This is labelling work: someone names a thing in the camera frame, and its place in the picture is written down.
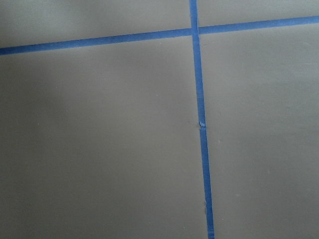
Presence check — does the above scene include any long blue tape strip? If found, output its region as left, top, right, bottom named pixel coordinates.
left=189, top=0, right=215, bottom=239

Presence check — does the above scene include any crossing blue tape strip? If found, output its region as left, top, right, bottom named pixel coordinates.
left=0, top=16, right=319, bottom=55

